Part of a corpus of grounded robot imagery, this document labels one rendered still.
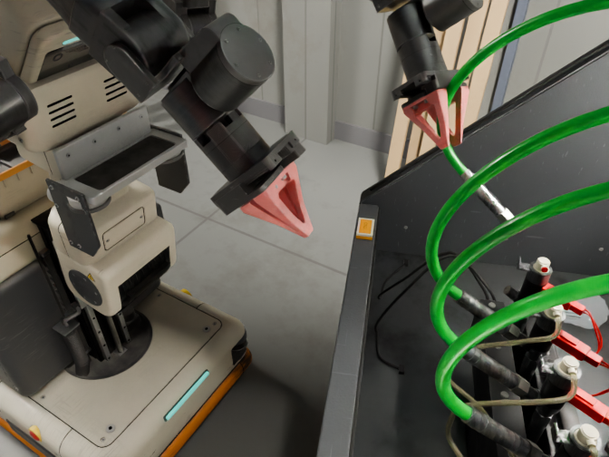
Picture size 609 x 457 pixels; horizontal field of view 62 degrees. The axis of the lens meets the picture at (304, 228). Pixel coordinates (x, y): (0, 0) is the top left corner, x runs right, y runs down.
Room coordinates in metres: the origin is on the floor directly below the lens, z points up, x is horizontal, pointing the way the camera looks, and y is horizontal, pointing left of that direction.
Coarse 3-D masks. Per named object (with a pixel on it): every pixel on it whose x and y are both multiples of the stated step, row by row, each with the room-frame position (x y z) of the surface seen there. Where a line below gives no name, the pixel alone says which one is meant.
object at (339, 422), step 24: (360, 216) 0.79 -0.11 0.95; (360, 240) 0.72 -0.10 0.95; (360, 264) 0.66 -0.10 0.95; (360, 288) 0.60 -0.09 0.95; (360, 312) 0.54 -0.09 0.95; (336, 336) 0.50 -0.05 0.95; (360, 336) 0.49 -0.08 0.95; (336, 360) 0.45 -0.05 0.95; (360, 360) 0.45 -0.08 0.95; (336, 384) 0.41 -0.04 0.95; (360, 384) 0.41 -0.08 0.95; (336, 408) 0.37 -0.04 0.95; (336, 432) 0.34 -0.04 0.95; (336, 456) 0.31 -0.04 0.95
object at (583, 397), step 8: (576, 392) 0.31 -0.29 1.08; (584, 392) 0.31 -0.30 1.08; (576, 400) 0.31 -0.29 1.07; (584, 400) 0.31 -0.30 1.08; (592, 400) 0.30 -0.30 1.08; (584, 408) 0.30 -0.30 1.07; (592, 408) 0.30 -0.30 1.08; (600, 408) 0.30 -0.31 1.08; (608, 408) 0.30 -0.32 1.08; (592, 416) 0.29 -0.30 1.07; (600, 416) 0.29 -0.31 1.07; (608, 416) 0.29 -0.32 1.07; (608, 424) 0.28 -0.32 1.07
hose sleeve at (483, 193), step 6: (462, 174) 0.62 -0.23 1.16; (468, 174) 0.62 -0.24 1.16; (474, 192) 0.61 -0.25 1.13; (480, 192) 0.60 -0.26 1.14; (486, 192) 0.60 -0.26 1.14; (480, 198) 0.60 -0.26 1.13; (486, 198) 0.60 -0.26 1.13; (492, 198) 0.60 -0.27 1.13; (486, 204) 0.60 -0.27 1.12; (492, 204) 0.59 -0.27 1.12; (498, 204) 0.59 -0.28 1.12; (492, 210) 0.59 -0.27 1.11; (498, 210) 0.59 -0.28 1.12
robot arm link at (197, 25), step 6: (192, 12) 1.02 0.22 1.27; (198, 12) 1.03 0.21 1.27; (204, 12) 1.04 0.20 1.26; (192, 18) 1.01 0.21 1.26; (198, 18) 1.02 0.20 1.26; (204, 18) 1.03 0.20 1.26; (210, 18) 1.04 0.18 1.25; (192, 24) 1.00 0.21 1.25; (198, 24) 1.01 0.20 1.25; (204, 24) 1.02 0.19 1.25; (198, 30) 1.00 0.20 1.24
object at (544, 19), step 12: (588, 0) 0.58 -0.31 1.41; (600, 0) 0.57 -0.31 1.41; (552, 12) 0.60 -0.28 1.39; (564, 12) 0.59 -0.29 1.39; (576, 12) 0.58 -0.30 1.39; (588, 12) 0.58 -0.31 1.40; (528, 24) 0.60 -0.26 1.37; (540, 24) 0.60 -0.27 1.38; (504, 36) 0.62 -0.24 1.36; (516, 36) 0.61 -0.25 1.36; (492, 48) 0.62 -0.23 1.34; (468, 60) 0.64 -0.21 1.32; (480, 60) 0.63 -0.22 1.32; (468, 72) 0.64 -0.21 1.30; (456, 84) 0.64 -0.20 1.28; (456, 156) 0.64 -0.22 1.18; (456, 168) 0.63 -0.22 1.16
